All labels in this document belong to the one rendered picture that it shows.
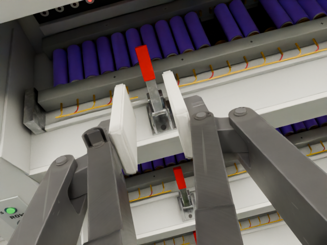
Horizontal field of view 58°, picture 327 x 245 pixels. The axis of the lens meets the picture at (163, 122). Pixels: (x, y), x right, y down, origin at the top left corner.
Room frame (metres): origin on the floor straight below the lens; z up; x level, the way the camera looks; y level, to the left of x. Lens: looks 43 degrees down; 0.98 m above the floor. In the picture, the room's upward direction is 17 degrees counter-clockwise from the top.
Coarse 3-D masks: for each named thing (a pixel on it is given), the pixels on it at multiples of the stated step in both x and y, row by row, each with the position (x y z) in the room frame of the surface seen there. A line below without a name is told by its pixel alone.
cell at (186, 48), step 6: (174, 18) 0.37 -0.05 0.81; (180, 18) 0.37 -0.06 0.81; (174, 24) 0.36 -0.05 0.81; (180, 24) 0.36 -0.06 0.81; (174, 30) 0.35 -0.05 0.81; (180, 30) 0.35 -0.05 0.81; (186, 30) 0.35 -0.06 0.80; (174, 36) 0.35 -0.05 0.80; (180, 36) 0.34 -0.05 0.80; (186, 36) 0.34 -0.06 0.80; (180, 42) 0.33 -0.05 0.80; (186, 42) 0.32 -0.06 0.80; (180, 48) 0.32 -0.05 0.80; (186, 48) 0.32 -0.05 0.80; (192, 48) 0.32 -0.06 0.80
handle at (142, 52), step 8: (136, 48) 0.26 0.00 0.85; (144, 48) 0.26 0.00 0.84; (144, 56) 0.26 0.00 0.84; (144, 64) 0.26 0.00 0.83; (144, 72) 0.25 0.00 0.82; (152, 72) 0.25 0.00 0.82; (144, 80) 0.25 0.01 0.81; (152, 80) 0.25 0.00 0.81; (152, 88) 0.25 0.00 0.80; (152, 96) 0.25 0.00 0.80; (152, 104) 0.24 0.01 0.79; (160, 104) 0.24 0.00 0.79
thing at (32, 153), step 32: (128, 0) 0.40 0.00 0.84; (160, 0) 0.40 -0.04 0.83; (32, 64) 0.39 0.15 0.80; (256, 64) 0.28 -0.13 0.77; (320, 64) 0.26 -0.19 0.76; (32, 96) 0.31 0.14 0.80; (224, 96) 0.25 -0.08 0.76; (256, 96) 0.24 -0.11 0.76; (288, 96) 0.23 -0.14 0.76; (320, 96) 0.22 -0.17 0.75; (32, 128) 0.27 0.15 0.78; (64, 128) 0.28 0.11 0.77; (32, 160) 0.25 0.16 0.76
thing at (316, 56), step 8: (304, 56) 0.27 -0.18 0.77; (312, 56) 0.26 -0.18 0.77; (320, 56) 0.26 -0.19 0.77; (272, 64) 0.27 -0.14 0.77; (280, 64) 0.27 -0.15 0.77; (288, 64) 0.26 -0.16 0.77; (296, 64) 0.26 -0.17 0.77; (248, 72) 0.27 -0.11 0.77; (256, 72) 0.27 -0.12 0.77; (264, 72) 0.27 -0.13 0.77; (216, 80) 0.27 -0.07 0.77; (224, 80) 0.27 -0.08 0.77; (232, 80) 0.27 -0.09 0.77; (184, 88) 0.27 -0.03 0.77; (192, 88) 0.27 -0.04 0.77; (200, 88) 0.27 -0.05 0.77; (136, 104) 0.27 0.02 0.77; (144, 104) 0.27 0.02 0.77; (96, 112) 0.28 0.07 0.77; (104, 112) 0.27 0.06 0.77; (72, 120) 0.28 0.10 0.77; (80, 120) 0.27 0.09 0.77; (88, 120) 0.28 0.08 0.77; (48, 128) 0.28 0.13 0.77; (56, 128) 0.28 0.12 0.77
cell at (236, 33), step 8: (216, 8) 0.37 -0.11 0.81; (224, 8) 0.36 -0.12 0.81; (216, 16) 0.37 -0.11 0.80; (224, 16) 0.35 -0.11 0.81; (232, 16) 0.35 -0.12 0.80; (224, 24) 0.34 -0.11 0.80; (232, 24) 0.33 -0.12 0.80; (224, 32) 0.33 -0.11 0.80; (232, 32) 0.32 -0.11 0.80; (240, 32) 0.32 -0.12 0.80
